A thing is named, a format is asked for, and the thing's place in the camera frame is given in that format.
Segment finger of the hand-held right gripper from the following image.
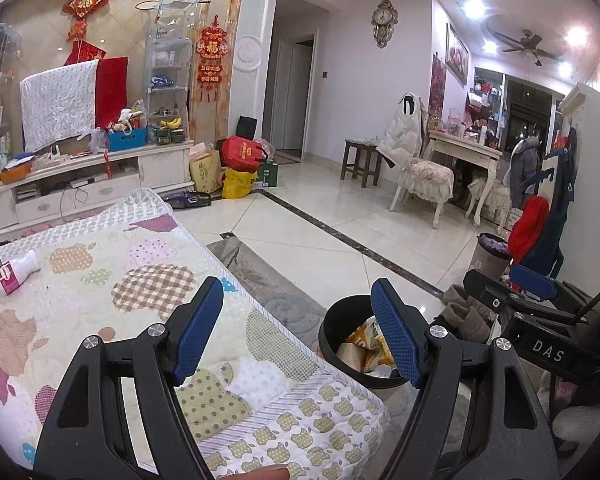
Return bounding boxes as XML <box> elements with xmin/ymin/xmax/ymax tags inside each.
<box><xmin>462</xmin><ymin>269</ymin><xmax>588</xmax><ymax>328</ymax></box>
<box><xmin>509</xmin><ymin>264</ymin><xmax>600</xmax><ymax>314</ymax></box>

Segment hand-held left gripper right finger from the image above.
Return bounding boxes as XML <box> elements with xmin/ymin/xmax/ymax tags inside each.
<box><xmin>370</xmin><ymin>278</ymin><xmax>556</xmax><ymax>480</ymax></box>

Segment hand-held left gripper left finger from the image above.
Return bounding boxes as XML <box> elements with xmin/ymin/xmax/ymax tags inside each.
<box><xmin>32</xmin><ymin>276</ymin><xmax>225</xmax><ymax>480</ymax></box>

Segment black trash bin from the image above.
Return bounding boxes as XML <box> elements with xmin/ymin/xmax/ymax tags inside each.
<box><xmin>318</xmin><ymin>294</ymin><xmax>431</xmax><ymax>391</ymax></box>

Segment person's left hand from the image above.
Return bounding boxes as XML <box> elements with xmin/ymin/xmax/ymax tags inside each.
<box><xmin>242</xmin><ymin>464</ymin><xmax>291</xmax><ymax>480</ymax></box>

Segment brown boots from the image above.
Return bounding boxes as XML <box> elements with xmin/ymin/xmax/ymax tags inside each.
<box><xmin>432</xmin><ymin>284</ymin><xmax>498</xmax><ymax>343</ymax></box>

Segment brown floral waste basket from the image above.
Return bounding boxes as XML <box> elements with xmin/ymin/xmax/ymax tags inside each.
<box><xmin>467</xmin><ymin>232</ymin><xmax>513</xmax><ymax>281</ymax></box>

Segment red garment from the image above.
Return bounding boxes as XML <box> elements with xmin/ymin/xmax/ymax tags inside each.
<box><xmin>508</xmin><ymin>196</ymin><xmax>551</xmax><ymax>266</ymax></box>

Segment dark blue jacket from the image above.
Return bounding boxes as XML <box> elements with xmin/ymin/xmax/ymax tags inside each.
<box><xmin>520</xmin><ymin>150</ymin><xmax>578</xmax><ymax>281</ymax></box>

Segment white frilled stool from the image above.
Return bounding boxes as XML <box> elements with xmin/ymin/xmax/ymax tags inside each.
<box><xmin>464</xmin><ymin>177</ymin><xmax>511</xmax><ymax>233</ymax></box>

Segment grey patterned rug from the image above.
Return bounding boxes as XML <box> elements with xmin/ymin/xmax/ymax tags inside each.
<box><xmin>206</xmin><ymin>239</ymin><xmax>331</xmax><ymax>356</ymax></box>

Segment apple print quilted blanket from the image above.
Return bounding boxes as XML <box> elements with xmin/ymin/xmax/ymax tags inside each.
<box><xmin>0</xmin><ymin>187</ymin><xmax>392</xmax><ymax>480</ymax></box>

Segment grey hooded coat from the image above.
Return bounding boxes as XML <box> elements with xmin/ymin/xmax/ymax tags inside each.
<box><xmin>509</xmin><ymin>136</ymin><xmax>542</xmax><ymax>211</ymax></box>

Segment purple handheld vacuum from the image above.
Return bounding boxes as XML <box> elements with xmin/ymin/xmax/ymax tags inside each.
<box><xmin>162</xmin><ymin>191</ymin><xmax>212</xmax><ymax>209</ymax></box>

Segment white chair with floral seat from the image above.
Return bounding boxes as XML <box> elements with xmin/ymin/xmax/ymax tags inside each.
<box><xmin>389</xmin><ymin>92</ymin><xmax>455</xmax><ymax>228</ymax></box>

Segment white dressing table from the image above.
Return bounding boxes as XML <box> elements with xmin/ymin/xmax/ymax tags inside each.
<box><xmin>426</xmin><ymin>129</ymin><xmax>503</xmax><ymax>228</ymax></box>

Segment yellow bag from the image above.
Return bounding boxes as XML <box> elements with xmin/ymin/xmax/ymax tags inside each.
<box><xmin>221</xmin><ymin>167</ymin><xmax>258</xmax><ymax>200</ymax></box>

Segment tan cardboard box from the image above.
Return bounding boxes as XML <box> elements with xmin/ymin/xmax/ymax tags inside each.
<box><xmin>189</xmin><ymin>147</ymin><xmax>224</xmax><ymax>193</ymax></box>

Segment white tv cabinet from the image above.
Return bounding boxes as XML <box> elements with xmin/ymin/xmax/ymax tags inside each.
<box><xmin>0</xmin><ymin>140</ymin><xmax>196</xmax><ymax>233</ymax></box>

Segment red bag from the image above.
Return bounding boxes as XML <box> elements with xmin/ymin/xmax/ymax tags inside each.
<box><xmin>221</xmin><ymin>135</ymin><xmax>266</xmax><ymax>171</ymax></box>

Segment dark wooden stool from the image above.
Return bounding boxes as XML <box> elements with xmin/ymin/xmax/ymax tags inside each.
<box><xmin>340</xmin><ymin>138</ymin><xmax>383</xmax><ymax>189</ymax></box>

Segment white puffer jacket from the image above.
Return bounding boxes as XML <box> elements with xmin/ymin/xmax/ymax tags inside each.
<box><xmin>377</xmin><ymin>92</ymin><xmax>423</xmax><ymax>168</ymax></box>

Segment white bottle with pink label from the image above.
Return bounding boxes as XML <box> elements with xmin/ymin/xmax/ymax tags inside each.
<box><xmin>0</xmin><ymin>250</ymin><xmax>42</xmax><ymax>295</ymax></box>

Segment blue basket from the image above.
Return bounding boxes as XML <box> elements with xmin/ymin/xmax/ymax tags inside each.
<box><xmin>107</xmin><ymin>127</ymin><xmax>148</xmax><ymax>152</ymax></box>

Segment ceiling fan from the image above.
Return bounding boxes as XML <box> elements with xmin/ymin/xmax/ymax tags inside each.
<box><xmin>495</xmin><ymin>30</ymin><xmax>558</xmax><ymax>67</ymax></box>

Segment framed flower painting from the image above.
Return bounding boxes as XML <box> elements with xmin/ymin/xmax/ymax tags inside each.
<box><xmin>445</xmin><ymin>22</ymin><xmax>469</xmax><ymax>86</ymax></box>

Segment red cloth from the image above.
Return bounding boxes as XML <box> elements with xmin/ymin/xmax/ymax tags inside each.
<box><xmin>62</xmin><ymin>42</ymin><xmax>129</xmax><ymax>131</ymax></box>

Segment white quilted cloth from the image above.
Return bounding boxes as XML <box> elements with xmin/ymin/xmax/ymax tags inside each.
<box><xmin>19</xmin><ymin>59</ymin><xmax>101</xmax><ymax>153</ymax></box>

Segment clear glass shelf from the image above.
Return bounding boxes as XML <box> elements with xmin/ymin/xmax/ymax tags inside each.
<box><xmin>145</xmin><ymin>0</ymin><xmax>201</xmax><ymax>143</ymax></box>

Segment red hanging couplet decoration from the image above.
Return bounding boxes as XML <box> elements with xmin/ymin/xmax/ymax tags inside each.
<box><xmin>196</xmin><ymin>17</ymin><xmax>229</xmax><ymax>103</ymax></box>

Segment floral wall poster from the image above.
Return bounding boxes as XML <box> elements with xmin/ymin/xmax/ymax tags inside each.
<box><xmin>428</xmin><ymin>53</ymin><xmax>447</xmax><ymax>116</ymax></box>

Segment ornate wall clock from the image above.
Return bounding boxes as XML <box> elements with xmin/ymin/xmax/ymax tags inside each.
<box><xmin>371</xmin><ymin>0</ymin><xmax>400</xmax><ymax>49</ymax></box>

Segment red knot wall decoration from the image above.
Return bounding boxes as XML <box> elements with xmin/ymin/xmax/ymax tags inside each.
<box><xmin>62</xmin><ymin>0</ymin><xmax>110</xmax><ymax>43</ymax></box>

